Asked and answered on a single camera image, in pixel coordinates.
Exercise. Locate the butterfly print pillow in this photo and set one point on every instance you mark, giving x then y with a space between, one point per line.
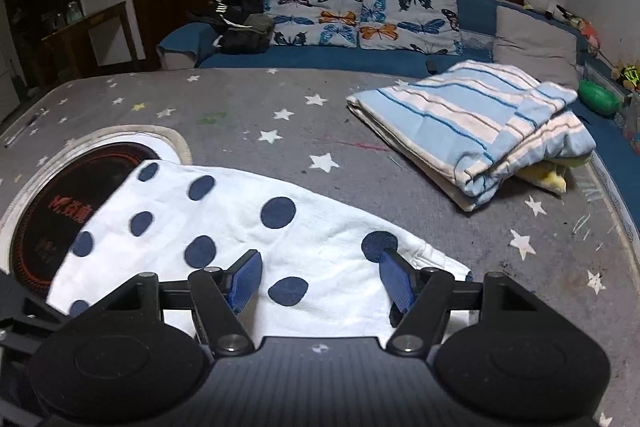
312 14
410 14

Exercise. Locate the white polka dot pants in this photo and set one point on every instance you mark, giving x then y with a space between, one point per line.
310 227

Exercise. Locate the grey cushion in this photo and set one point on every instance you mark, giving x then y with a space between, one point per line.
535 44

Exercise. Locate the brown wooden desk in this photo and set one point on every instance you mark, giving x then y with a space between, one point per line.
85 37

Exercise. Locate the small colourful toys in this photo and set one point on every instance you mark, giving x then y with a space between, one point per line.
627 77

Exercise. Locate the black remote control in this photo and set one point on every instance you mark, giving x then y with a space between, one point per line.
431 67

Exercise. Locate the black pen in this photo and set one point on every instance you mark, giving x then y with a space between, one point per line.
25 127

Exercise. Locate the yellow cloth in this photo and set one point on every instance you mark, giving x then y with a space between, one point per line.
550 177

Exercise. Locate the round black induction cooker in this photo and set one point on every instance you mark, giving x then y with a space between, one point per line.
55 207

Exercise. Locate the black eared plush toy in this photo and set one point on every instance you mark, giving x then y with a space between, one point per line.
569 17

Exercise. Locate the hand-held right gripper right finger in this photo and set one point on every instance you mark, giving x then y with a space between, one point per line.
395 281

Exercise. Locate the pink plush toy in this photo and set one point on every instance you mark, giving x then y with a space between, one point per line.
591 37

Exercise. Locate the green ball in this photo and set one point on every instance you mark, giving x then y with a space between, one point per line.
599 97

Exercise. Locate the black bag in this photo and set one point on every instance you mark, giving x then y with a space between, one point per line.
240 14

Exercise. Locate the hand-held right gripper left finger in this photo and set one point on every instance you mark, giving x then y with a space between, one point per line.
245 279

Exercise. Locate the folded blue striped cloth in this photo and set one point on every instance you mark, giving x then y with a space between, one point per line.
465 117

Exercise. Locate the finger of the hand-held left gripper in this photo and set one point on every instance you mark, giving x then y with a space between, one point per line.
30 316

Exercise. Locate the grey star-print tablecloth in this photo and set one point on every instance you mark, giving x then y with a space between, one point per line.
260 107

